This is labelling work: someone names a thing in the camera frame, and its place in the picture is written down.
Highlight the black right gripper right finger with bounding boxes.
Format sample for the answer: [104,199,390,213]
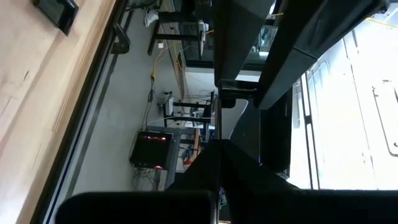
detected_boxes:
[220,139,398,224]

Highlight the person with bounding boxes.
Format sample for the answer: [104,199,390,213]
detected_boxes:
[127,0,160,28]

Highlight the black aluminium rig frame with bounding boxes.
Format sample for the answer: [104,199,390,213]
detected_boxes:
[29,0,129,224]

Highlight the white power adapter box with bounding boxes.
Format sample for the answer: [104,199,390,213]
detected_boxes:
[157,91,175,116]

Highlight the brown floor cable cover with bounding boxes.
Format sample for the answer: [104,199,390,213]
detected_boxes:
[174,46,187,101]

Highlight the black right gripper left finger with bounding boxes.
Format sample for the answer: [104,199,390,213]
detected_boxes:
[55,139,221,224]

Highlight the black frame clamp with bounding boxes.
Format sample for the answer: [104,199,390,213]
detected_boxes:
[111,23,132,55]

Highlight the black desk frame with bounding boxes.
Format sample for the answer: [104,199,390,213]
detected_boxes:
[162,91,215,131]
[147,11,215,57]

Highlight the yellow cable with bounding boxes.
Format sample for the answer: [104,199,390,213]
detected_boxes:
[150,40,189,82]

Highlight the black desktop computer tower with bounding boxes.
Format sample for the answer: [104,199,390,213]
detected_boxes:
[129,130,174,170]

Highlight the black wavy mini plate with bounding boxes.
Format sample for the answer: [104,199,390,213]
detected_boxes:
[33,0,80,36]

